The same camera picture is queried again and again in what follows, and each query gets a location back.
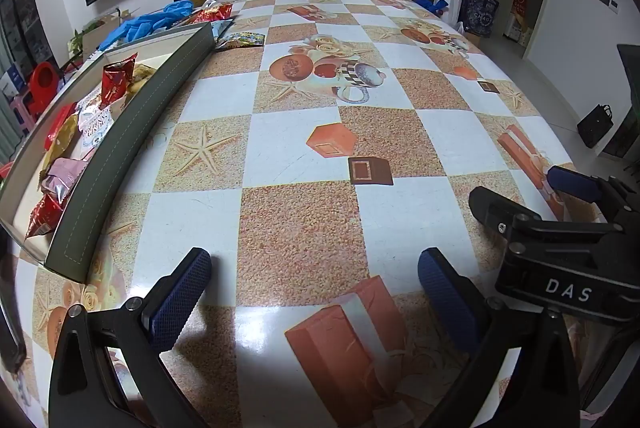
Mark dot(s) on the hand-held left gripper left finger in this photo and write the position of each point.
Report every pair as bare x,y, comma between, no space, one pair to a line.
180,303

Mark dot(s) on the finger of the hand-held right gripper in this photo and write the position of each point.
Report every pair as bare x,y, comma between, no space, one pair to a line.
492,208
575,183

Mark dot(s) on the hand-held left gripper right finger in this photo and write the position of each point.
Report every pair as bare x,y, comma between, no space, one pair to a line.
445,298

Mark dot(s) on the red gold-print snack packet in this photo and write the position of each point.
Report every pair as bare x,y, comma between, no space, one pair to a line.
45,213

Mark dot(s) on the grey rectangular tray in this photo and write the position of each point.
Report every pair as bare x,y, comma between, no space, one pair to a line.
125,148

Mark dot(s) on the long red snack packet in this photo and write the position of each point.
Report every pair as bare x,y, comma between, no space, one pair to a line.
60,125

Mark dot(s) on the yellow cake packet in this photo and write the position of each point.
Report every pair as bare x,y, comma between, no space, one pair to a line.
143,75

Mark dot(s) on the red twisted snack packet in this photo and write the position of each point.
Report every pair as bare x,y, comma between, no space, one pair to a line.
117,78

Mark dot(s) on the dark furniture piece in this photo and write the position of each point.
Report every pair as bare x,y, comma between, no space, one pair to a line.
627,108

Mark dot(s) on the checkered printed tablecloth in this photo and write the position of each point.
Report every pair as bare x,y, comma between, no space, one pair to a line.
300,218

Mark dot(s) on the cardboard box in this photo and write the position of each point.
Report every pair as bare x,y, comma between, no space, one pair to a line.
520,25

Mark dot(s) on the pink snack packet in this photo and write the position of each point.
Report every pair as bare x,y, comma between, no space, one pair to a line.
62,178

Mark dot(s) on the gold snack packet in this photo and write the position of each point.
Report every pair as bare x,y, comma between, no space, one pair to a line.
62,145

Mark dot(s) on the blue patterned bag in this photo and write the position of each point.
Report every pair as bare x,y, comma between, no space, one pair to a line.
480,10

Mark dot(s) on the white pink-print snack packet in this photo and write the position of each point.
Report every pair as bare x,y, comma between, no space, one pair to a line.
95,120

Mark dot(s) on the white paper bag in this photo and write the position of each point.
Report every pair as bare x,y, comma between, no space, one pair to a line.
450,3

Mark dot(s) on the blue plastic bag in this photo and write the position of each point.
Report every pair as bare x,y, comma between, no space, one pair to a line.
427,4

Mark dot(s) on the pink plastic stool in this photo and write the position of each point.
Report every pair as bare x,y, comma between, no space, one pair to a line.
22,105

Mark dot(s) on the red plastic chair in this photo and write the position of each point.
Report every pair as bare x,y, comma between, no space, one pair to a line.
42,83

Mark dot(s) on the colourful small snack packet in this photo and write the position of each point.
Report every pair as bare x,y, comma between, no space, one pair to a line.
240,40

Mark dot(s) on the blue white snack packet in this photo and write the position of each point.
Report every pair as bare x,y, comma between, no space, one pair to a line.
222,29

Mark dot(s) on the small green plant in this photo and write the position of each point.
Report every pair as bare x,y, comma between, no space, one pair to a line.
75,42

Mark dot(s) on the pile of blue gloves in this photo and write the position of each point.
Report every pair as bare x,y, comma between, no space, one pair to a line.
145,20

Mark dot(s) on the shiny red snack packet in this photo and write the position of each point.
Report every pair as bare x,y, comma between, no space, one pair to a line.
215,12

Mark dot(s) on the glass display cabinet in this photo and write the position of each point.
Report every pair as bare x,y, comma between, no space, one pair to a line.
20,18

